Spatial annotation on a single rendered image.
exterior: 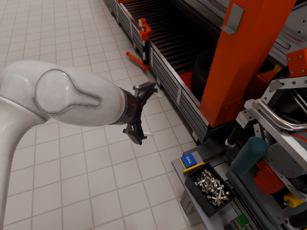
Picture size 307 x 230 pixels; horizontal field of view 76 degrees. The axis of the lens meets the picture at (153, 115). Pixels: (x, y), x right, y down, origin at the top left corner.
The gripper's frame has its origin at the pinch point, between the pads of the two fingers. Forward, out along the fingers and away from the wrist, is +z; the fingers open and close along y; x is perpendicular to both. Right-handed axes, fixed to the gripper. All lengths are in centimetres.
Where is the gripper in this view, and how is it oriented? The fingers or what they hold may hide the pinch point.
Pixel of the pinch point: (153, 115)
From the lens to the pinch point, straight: 67.9
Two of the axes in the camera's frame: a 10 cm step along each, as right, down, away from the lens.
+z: 3.9, 0.9, 9.2
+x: -8.9, -2.1, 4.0
